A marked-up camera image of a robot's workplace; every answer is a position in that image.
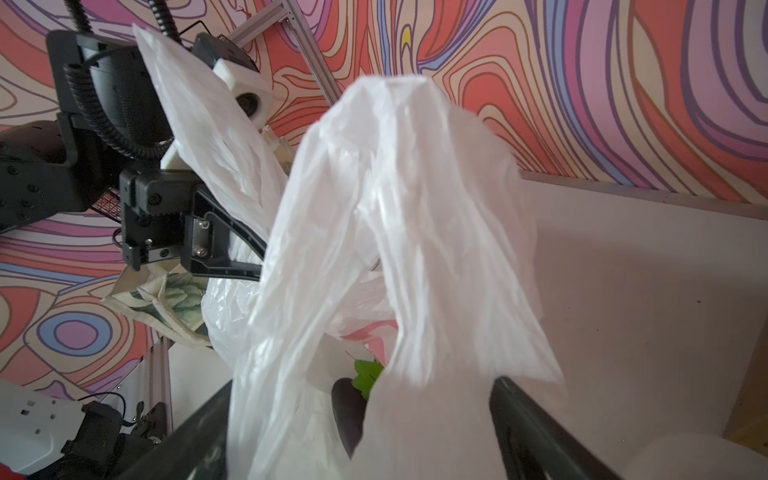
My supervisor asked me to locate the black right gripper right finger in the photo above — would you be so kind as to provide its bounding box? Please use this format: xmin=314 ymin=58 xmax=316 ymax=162
xmin=489 ymin=377 xmax=620 ymax=480

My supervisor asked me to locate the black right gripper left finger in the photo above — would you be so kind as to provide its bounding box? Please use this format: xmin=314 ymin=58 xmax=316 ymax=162
xmin=118 ymin=381 xmax=232 ymax=480

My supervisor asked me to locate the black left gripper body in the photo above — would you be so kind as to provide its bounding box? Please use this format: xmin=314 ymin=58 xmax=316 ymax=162
xmin=119 ymin=168 xmax=231 ymax=273

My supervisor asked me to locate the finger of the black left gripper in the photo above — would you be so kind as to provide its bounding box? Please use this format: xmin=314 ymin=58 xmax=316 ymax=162
xmin=191 ymin=184 xmax=267 ymax=281

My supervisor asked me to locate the cream canvas tote bag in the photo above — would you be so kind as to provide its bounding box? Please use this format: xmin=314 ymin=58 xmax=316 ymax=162
xmin=102 ymin=260 xmax=211 ymax=350

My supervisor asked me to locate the purple eggplant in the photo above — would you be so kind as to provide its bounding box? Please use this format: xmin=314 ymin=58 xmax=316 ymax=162
xmin=331 ymin=378 xmax=367 ymax=458

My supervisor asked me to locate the white plastic grocery bag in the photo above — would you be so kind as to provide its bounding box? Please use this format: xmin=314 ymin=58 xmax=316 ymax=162
xmin=134 ymin=28 xmax=564 ymax=479

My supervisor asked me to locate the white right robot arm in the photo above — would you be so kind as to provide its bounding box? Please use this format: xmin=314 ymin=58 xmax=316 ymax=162
xmin=1 ymin=377 xmax=617 ymax=479

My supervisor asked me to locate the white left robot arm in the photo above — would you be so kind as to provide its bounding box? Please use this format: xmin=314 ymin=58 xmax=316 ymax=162
xmin=1 ymin=30 xmax=266 ymax=281

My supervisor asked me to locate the white plastic produce basket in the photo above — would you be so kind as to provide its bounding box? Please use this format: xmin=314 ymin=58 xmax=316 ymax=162
xmin=622 ymin=434 xmax=767 ymax=480

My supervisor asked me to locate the wooden shelf unit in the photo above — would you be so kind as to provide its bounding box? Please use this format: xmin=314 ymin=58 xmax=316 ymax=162
xmin=724 ymin=329 xmax=768 ymax=456

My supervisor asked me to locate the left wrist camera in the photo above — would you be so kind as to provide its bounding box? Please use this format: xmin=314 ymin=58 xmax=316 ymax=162
xmin=191 ymin=33 xmax=274 ymax=130

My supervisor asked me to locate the aluminium frame post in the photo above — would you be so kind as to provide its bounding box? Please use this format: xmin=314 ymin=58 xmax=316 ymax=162
xmin=227 ymin=0 xmax=341 ymax=105

